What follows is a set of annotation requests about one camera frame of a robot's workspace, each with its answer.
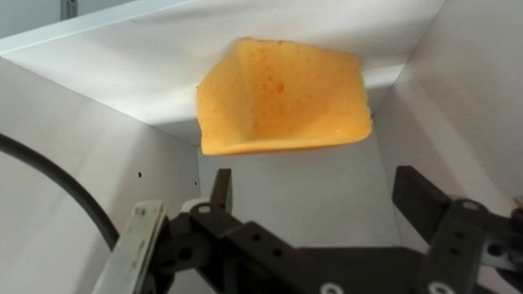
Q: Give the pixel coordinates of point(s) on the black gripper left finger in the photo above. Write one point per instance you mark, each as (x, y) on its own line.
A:
(218, 229)

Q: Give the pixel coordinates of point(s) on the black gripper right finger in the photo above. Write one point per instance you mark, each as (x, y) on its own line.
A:
(459, 238)

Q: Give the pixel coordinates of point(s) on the orange sponge block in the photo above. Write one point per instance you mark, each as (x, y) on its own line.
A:
(284, 98)

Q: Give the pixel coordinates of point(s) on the white toy play kitchen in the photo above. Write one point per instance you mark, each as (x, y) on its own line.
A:
(328, 206)

